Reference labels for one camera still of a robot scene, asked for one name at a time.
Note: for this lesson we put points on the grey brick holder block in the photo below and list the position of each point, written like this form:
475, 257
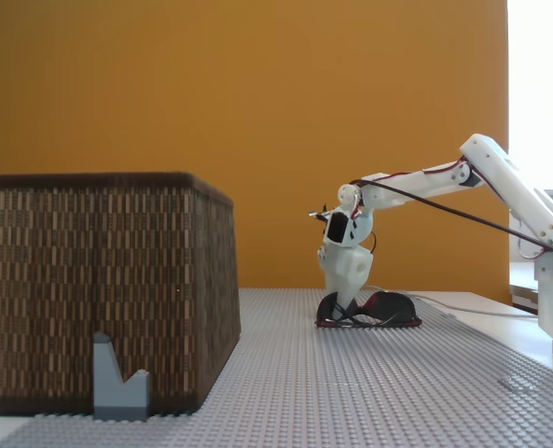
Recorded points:
117, 392

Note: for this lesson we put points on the brown woven bin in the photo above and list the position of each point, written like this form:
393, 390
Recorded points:
99, 289

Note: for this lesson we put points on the dark red-tinted glasses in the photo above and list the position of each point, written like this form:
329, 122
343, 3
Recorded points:
388, 310

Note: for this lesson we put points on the small clear brick plate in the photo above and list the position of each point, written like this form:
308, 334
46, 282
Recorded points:
516, 383

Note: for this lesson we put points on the grey studded baseplate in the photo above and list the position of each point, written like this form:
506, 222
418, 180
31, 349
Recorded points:
350, 382

